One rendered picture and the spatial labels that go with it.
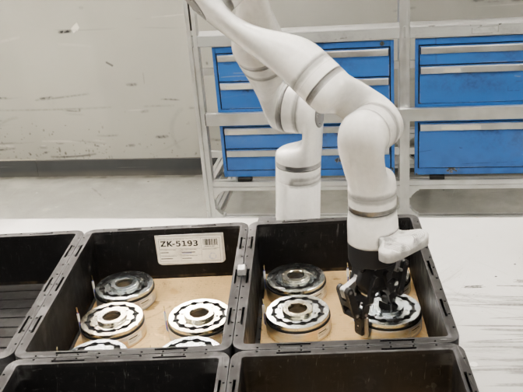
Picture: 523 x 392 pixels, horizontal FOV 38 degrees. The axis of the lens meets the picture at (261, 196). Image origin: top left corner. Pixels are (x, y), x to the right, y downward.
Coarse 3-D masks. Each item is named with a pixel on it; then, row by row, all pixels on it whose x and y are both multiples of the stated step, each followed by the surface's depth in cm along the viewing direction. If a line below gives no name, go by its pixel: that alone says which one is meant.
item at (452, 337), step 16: (256, 224) 135; (272, 224) 135; (288, 224) 134; (304, 224) 134; (320, 224) 134; (416, 224) 130; (432, 272) 115; (240, 288) 114; (432, 288) 111; (240, 304) 110; (448, 304) 106; (240, 320) 106; (448, 320) 102; (240, 336) 102; (448, 336) 99
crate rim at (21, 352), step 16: (208, 224) 136; (224, 224) 136; (240, 224) 135; (80, 240) 134; (80, 256) 129; (240, 256) 124; (64, 272) 123; (48, 304) 114; (32, 336) 106; (224, 336) 103; (16, 352) 103; (32, 352) 103; (48, 352) 102; (64, 352) 102; (80, 352) 102; (96, 352) 101; (112, 352) 101; (128, 352) 101; (144, 352) 101; (160, 352) 100; (176, 352) 100; (224, 352) 100
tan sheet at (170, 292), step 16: (160, 288) 136; (176, 288) 136; (192, 288) 136; (208, 288) 135; (224, 288) 135; (96, 304) 133; (160, 304) 131; (176, 304) 131; (160, 320) 126; (80, 336) 124; (160, 336) 122
